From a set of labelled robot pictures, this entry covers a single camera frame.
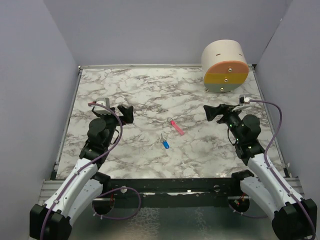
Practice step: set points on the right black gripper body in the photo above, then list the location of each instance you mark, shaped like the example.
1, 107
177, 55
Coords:
232, 118

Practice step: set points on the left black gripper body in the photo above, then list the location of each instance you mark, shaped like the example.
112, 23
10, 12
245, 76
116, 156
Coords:
111, 120

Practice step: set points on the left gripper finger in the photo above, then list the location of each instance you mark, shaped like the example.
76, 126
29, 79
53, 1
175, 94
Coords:
126, 111
128, 118

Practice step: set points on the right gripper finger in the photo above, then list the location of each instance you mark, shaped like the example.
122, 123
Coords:
221, 108
211, 114

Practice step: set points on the pink tag metal keyring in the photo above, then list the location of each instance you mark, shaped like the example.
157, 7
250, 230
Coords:
175, 126

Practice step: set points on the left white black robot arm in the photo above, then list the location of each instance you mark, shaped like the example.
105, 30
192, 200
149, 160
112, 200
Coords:
54, 219

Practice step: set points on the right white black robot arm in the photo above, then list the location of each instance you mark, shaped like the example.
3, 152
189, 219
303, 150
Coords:
292, 216

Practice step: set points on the beige cylinder striped key holder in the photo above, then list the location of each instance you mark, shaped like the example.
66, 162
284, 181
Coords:
224, 66

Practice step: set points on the blue tag silver key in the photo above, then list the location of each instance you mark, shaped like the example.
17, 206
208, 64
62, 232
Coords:
164, 142

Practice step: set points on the black front mounting bar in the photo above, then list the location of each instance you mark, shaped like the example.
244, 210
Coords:
169, 192

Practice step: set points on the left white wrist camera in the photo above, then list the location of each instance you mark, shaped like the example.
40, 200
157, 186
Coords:
101, 103

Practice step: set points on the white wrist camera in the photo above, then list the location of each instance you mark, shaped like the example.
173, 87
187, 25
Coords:
101, 103
244, 103

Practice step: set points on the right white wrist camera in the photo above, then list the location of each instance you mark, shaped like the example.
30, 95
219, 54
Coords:
244, 103

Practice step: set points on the aluminium table frame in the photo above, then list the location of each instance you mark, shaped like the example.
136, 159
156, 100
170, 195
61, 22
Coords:
205, 150

